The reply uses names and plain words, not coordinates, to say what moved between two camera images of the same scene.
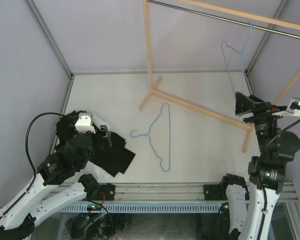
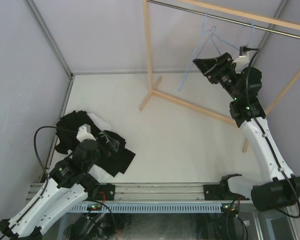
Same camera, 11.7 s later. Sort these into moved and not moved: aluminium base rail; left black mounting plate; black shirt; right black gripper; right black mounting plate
Moved: right black gripper
Not moved: aluminium base rail; left black mounting plate; black shirt; right black mounting plate
